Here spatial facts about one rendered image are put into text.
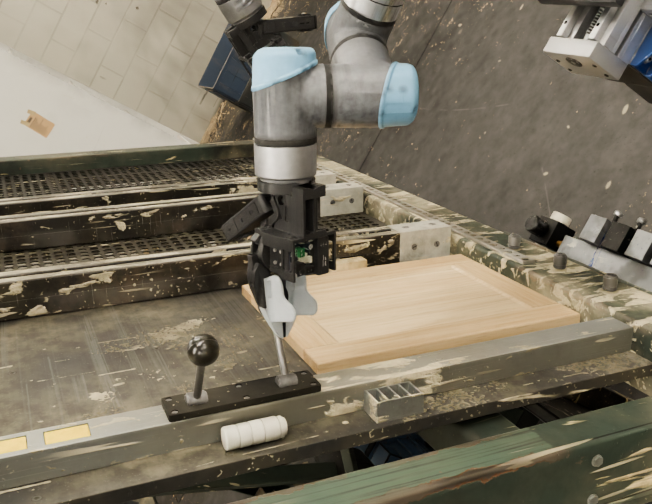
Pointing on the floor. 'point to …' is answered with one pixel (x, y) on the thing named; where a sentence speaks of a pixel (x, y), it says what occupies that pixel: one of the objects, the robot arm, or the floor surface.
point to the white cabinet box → (60, 112)
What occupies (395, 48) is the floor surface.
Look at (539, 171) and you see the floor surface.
